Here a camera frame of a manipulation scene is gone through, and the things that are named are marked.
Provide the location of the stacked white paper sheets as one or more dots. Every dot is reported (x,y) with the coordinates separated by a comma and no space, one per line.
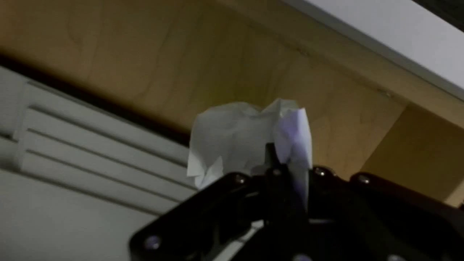
(73,142)

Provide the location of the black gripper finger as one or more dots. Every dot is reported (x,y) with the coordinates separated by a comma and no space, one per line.
(272,161)

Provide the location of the front white paper sheet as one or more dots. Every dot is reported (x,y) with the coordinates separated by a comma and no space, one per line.
(46,222)

